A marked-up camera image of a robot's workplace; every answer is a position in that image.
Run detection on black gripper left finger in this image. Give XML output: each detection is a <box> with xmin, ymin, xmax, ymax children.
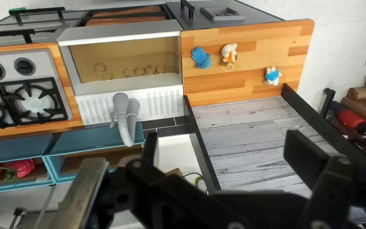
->
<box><xmin>142</xmin><ymin>130</ymin><xmax>160</xmax><ymax>168</ymax></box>

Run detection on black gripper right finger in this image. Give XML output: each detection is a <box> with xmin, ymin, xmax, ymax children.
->
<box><xmin>283</xmin><ymin>128</ymin><xmax>333</xmax><ymax>189</ymax></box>

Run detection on white rabbit doll blue clothes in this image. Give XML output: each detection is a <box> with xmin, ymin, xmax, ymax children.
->
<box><xmin>263</xmin><ymin>65</ymin><xmax>283</xmax><ymax>86</ymax></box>

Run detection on blue plush doll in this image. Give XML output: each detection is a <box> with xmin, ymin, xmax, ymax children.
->
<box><xmin>189</xmin><ymin>46</ymin><xmax>213</xmax><ymax>70</ymax></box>

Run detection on white duck doll orange beak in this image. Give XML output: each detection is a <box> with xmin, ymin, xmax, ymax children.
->
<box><xmin>220</xmin><ymin>42</ymin><xmax>240</xmax><ymax>69</ymax></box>

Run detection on grey toy faucet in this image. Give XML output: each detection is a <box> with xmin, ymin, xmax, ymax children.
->
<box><xmin>109</xmin><ymin>91</ymin><xmax>142</xmax><ymax>147</ymax></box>

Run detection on grey plank pattern backboard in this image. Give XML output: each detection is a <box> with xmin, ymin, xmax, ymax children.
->
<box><xmin>190</xmin><ymin>95</ymin><xmax>342</xmax><ymax>198</ymax></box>

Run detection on red bottle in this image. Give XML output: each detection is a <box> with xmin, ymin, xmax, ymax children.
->
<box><xmin>334</xmin><ymin>107</ymin><xmax>366</xmax><ymax>136</ymax></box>

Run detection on white toy sink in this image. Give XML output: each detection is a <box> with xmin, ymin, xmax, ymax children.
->
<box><xmin>56</xmin><ymin>28</ymin><xmax>185</xmax><ymax>127</ymax></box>

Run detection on teal storage bin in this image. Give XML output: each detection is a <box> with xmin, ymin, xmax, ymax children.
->
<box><xmin>0</xmin><ymin>122</ymin><xmax>146</xmax><ymax>197</ymax></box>

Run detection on black stove grate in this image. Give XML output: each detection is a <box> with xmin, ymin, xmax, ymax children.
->
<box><xmin>0</xmin><ymin>77</ymin><xmax>71</xmax><ymax>131</ymax></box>

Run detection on wooden stove counter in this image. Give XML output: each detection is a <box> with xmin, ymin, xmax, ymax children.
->
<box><xmin>0</xmin><ymin>41</ymin><xmax>85</xmax><ymax>142</ymax></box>

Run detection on grey square tray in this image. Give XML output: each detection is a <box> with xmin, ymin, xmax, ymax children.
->
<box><xmin>198</xmin><ymin>5</ymin><xmax>247</xmax><ymax>23</ymax></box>

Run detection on black metal rack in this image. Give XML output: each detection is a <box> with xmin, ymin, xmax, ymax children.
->
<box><xmin>7</xmin><ymin>5</ymin><xmax>67</xmax><ymax>25</ymax></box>
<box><xmin>0</xmin><ymin>28</ymin><xmax>37</xmax><ymax>46</ymax></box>

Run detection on black frame beam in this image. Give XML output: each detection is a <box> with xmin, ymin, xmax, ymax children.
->
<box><xmin>279</xmin><ymin>83</ymin><xmax>366</xmax><ymax>170</ymax></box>

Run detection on green yellow cable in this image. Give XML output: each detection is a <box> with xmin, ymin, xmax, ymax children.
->
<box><xmin>181</xmin><ymin>170</ymin><xmax>206</xmax><ymax>191</ymax></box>

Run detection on black upright handle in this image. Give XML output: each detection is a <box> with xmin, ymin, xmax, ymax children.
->
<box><xmin>179</xmin><ymin>0</ymin><xmax>195</xmax><ymax>20</ymax></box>

